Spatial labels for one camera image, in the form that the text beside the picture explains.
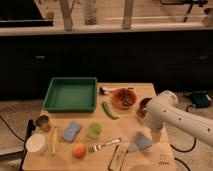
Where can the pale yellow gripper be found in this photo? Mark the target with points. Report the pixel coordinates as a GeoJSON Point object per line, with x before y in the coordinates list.
{"type": "Point", "coordinates": [156, 136]}

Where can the light blue towel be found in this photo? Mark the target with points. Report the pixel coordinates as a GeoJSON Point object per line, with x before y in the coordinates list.
{"type": "Point", "coordinates": [139, 142]}

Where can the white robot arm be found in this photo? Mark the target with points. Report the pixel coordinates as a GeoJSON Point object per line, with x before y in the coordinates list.
{"type": "Point", "coordinates": [162, 109]}

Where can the green plastic tray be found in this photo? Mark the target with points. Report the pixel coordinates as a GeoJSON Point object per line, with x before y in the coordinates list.
{"type": "Point", "coordinates": [71, 94]}

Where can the dark red bowl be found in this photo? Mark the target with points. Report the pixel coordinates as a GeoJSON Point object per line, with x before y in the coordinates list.
{"type": "Point", "coordinates": [142, 106]}

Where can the orange bowl with beans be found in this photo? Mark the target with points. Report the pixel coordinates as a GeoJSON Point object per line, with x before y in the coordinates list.
{"type": "Point", "coordinates": [123, 98]}

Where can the blue black device on floor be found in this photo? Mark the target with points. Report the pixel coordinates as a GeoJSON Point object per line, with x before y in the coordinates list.
{"type": "Point", "coordinates": [199, 99]}

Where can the small green cup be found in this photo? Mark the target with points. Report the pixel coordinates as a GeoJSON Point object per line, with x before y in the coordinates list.
{"type": "Point", "coordinates": [94, 130]}

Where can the silver fork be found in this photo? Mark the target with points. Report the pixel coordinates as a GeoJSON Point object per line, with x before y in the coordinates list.
{"type": "Point", "coordinates": [96, 148]}

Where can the orange peach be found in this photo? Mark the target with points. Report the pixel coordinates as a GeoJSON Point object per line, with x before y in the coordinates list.
{"type": "Point", "coordinates": [79, 151]}

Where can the blue sponge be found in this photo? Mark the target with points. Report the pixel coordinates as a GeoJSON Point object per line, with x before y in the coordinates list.
{"type": "Point", "coordinates": [71, 131]}

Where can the yellow banana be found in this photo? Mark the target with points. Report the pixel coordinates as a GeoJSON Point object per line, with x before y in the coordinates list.
{"type": "Point", "coordinates": [54, 140]}

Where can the small metal cup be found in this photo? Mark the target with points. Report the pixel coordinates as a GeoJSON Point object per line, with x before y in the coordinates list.
{"type": "Point", "coordinates": [43, 123]}

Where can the white round container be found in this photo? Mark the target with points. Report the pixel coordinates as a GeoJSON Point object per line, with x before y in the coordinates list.
{"type": "Point", "coordinates": [36, 144]}

